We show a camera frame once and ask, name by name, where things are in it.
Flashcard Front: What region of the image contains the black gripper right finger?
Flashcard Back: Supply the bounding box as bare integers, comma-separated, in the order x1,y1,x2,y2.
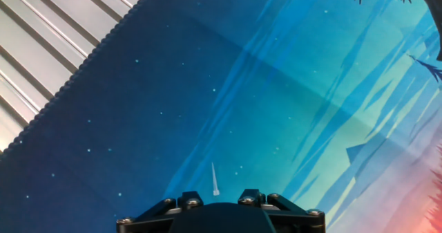
237,188,326,233

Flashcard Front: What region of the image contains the small clear pipette tip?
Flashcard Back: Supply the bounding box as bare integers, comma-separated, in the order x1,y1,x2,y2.
211,162,220,196

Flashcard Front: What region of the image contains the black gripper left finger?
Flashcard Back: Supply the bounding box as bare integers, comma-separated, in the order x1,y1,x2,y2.
116,190,205,233

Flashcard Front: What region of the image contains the printed sunset forest cloth mat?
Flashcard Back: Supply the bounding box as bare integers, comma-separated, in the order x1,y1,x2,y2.
0,0,442,233

